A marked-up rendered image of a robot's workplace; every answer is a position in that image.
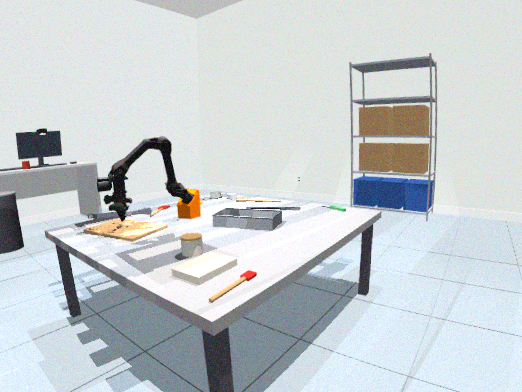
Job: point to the grey cylinder with tan lid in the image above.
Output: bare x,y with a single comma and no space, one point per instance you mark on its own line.
192,244

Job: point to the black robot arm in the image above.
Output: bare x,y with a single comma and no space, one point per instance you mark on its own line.
121,167

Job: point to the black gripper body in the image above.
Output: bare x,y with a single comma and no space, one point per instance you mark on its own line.
120,200

